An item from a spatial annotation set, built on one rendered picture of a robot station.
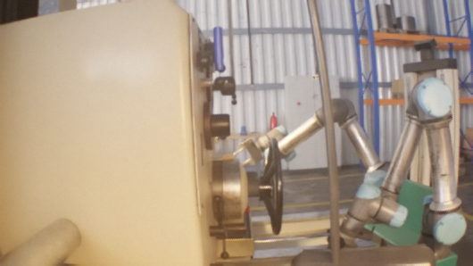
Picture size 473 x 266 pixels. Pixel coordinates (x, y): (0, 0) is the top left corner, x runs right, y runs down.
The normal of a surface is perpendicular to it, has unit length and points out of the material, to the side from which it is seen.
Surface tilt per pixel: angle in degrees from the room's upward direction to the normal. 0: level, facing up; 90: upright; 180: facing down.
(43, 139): 90
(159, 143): 90
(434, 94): 82
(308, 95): 90
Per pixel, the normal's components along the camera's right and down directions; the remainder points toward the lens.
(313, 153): -0.02, 0.07
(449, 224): -0.24, 0.21
